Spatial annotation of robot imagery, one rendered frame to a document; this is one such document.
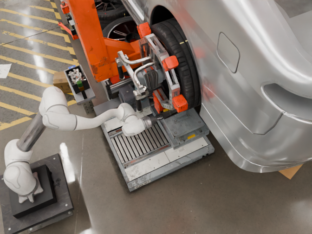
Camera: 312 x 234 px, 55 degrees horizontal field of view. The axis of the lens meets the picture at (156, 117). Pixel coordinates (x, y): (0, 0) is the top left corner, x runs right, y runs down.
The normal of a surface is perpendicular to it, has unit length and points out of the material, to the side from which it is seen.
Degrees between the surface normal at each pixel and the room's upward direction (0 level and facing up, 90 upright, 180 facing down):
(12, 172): 6
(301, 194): 0
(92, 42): 90
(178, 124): 0
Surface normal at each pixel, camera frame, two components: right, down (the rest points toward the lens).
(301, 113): 0.19, -0.54
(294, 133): -0.25, 0.80
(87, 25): 0.43, 0.73
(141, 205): -0.06, -0.56
